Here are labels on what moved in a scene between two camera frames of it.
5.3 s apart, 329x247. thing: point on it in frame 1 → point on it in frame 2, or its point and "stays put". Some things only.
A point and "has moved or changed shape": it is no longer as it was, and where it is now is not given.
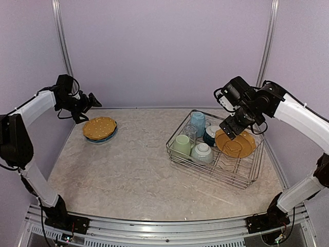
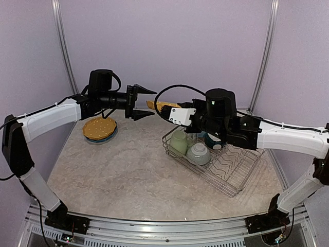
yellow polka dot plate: x=99 y=128 stays put
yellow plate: x=242 y=144 → x=150 y=104
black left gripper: x=86 y=106 → x=131 y=99
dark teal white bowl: x=209 y=135 stays put
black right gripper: x=238 y=128 → x=195 y=101
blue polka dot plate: x=104 y=139 stays put
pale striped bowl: x=202 y=154 has moved or changed shape
